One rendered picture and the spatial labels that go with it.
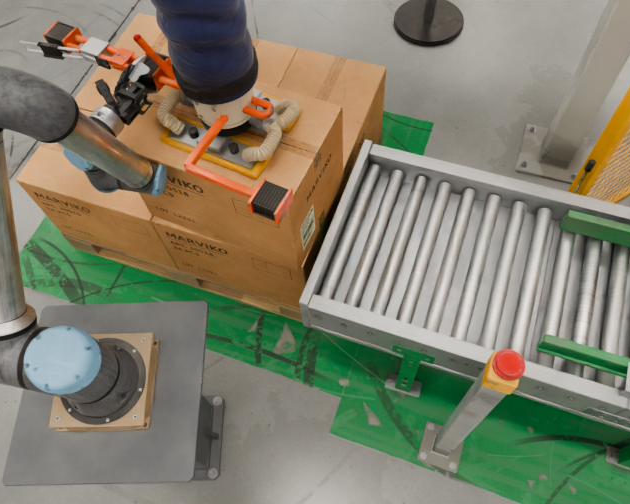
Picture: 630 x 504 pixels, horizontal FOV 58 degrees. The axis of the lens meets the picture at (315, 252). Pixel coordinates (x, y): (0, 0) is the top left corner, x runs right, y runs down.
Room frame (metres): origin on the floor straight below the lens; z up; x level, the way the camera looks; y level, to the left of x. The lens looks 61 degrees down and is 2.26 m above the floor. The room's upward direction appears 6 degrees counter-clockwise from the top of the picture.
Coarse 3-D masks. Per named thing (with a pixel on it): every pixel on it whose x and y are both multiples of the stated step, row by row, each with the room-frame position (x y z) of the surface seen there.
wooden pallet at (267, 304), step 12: (72, 240) 1.38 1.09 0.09; (84, 240) 1.35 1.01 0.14; (96, 252) 1.34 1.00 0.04; (108, 252) 1.34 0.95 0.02; (120, 252) 1.27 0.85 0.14; (132, 264) 1.27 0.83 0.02; (144, 264) 1.26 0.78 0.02; (156, 264) 1.19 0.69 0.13; (168, 276) 1.19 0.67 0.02; (180, 276) 1.15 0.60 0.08; (192, 276) 1.12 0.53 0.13; (204, 288) 1.11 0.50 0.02; (216, 288) 1.10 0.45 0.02; (228, 288) 1.09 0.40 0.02; (240, 300) 1.03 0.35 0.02; (252, 300) 1.02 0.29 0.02; (264, 300) 1.02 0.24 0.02; (276, 312) 0.96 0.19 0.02; (288, 312) 0.93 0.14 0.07; (300, 312) 0.90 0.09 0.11
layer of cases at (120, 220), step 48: (288, 48) 1.96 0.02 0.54; (96, 96) 1.80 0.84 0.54; (336, 96) 1.65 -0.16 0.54; (48, 144) 1.56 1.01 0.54; (48, 192) 1.34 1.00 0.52; (96, 192) 1.30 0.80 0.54; (96, 240) 1.31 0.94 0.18; (144, 240) 1.19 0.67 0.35; (192, 240) 1.08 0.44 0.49; (240, 288) 1.02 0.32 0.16; (288, 288) 0.92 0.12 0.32
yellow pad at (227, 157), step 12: (180, 120) 1.21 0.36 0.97; (168, 132) 1.18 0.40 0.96; (192, 132) 1.14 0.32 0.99; (168, 144) 1.14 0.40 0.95; (180, 144) 1.12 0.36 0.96; (192, 144) 1.11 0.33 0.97; (228, 144) 1.10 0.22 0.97; (240, 144) 1.09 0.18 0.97; (252, 144) 1.09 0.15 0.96; (204, 156) 1.07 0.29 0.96; (216, 156) 1.06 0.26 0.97; (228, 156) 1.05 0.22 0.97; (240, 156) 1.05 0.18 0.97; (228, 168) 1.03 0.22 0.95; (240, 168) 1.01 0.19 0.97; (252, 168) 1.00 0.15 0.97
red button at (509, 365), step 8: (504, 352) 0.37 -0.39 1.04; (512, 352) 0.36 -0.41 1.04; (496, 360) 0.35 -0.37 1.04; (504, 360) 0.35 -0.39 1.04; (512, 360) 0.35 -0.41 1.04; (520, 360) 0.34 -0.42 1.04; (496, 368) 0.33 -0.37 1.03; (504, 368) 0.33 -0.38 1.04; (512, 368) 0.33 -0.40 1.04; (520, 368) 0.33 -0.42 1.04; (504, 376) 0.32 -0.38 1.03; (512, 376) 0.31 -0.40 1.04; (520, 376) 0.31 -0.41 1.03
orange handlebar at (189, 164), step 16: (112, 48) 1.43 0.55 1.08; (112, 64) 1.37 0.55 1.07; (128, 64) 1.35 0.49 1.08; (160, 80) 1.27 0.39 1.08; (256, 112) 1.10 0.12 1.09; (272, 112) 1.10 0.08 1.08; (208, 144) 1.02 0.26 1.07; (192, 160) 0.96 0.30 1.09; (208, 176) 0.90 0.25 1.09; (240, 192) 0.84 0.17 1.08
